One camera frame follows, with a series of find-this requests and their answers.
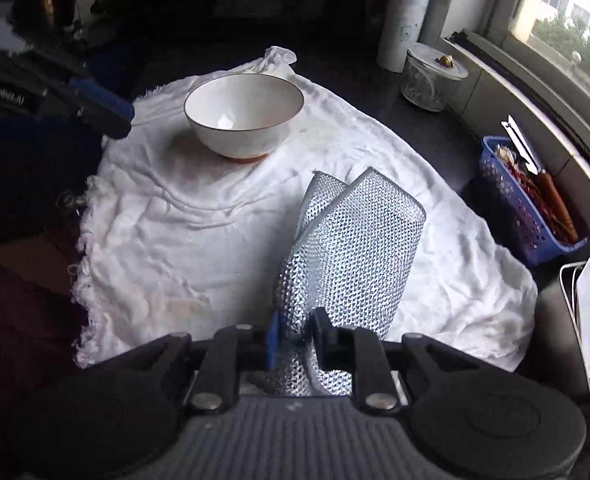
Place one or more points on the silver foil packet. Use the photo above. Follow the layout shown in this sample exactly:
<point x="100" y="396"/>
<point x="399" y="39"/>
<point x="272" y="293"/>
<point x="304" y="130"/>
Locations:
<point x="518" y="138"/>

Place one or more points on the white cotton towel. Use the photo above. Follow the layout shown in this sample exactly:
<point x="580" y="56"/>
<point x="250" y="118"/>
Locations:
<point x="175" y="238"/>

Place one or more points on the silver mesh dish cloth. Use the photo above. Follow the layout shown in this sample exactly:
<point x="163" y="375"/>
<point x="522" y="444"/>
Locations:
<point x="352" y="254"/>

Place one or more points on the walnut on jar lid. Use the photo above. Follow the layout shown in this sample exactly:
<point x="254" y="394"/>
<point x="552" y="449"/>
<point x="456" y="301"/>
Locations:
<point x="446" y="61"/>

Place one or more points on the white paper towel roll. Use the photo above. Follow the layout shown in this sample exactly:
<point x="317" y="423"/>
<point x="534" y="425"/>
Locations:
<point x="402" y="26"/>

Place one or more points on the blue plastic basket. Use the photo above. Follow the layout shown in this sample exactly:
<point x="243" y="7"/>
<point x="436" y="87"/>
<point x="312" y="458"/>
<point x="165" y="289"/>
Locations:
<point x="536" y="242"/>

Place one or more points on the white ceramic bowl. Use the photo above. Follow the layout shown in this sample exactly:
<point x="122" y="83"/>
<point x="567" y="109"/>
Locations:
<point x="244" y="116"/>

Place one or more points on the glass jar with lid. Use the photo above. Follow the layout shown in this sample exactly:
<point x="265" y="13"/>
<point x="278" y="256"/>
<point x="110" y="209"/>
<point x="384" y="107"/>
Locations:
<point x="427" y="84"/>

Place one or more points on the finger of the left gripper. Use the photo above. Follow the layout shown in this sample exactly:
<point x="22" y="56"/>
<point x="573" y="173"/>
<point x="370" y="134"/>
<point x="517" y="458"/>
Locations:
<point x="100" y="107"/>

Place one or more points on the orange carrot in basket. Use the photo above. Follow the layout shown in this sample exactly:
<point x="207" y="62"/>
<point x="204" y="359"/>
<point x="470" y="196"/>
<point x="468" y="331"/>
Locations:
<point x="559" y="213"/>

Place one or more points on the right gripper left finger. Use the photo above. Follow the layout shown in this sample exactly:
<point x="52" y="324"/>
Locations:
<point x="218" y="364"/>

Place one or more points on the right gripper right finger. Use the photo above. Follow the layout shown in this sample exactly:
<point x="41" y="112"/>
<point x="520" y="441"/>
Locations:
<point x="360" y="353"/>

